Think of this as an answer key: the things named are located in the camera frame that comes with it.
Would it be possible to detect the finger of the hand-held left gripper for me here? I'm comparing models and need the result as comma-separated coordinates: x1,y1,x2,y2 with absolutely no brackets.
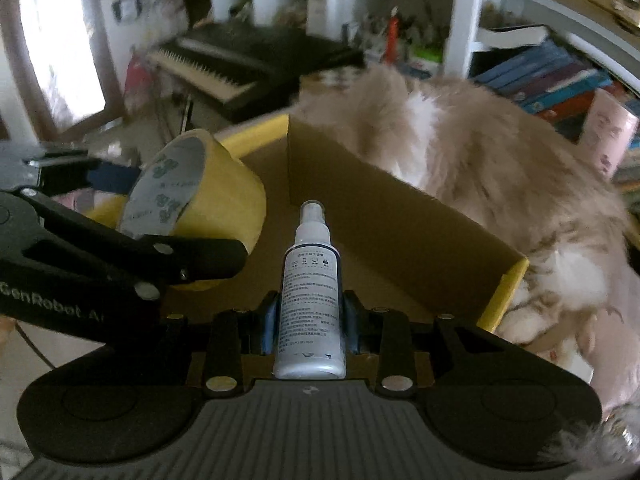
20,190,249,303
0,141,142,195

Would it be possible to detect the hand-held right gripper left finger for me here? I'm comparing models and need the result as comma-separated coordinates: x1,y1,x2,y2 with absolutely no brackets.
150,290,281,403

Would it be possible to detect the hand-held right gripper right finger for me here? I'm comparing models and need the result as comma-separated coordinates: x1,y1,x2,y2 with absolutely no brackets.
342,290,503,402

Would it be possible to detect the white spray bottle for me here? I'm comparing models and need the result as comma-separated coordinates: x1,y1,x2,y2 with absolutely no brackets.
272,200,347,380

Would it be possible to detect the yellow tape roll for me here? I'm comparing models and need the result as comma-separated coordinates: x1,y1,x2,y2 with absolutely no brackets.
117,129,267,292

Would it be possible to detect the yellow cardboard box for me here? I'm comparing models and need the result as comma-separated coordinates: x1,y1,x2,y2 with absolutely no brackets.
82,113,531,335

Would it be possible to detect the window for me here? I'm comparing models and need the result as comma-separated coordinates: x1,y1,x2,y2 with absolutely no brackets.
14,0,110,127

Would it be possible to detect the black electric piano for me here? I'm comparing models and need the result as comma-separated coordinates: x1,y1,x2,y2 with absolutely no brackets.
149,24,367,136

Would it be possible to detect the fluffy beige and white cat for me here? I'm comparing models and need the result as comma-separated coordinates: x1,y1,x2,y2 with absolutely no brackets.
292,62,638,408

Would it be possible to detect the grey fuzzy pompom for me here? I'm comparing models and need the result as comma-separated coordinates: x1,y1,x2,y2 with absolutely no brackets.
542,402,640,480

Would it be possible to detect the red bottle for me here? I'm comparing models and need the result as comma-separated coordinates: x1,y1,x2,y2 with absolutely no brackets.
384,7,402,64

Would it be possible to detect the row of books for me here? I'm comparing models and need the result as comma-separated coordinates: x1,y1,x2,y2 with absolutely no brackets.
472,40,640,161

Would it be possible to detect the pink printed cup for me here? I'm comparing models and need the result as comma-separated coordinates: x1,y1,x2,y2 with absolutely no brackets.
582,88,640,179

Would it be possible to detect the white bookshelf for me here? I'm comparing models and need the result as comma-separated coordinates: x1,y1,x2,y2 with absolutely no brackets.
442,0,640,81

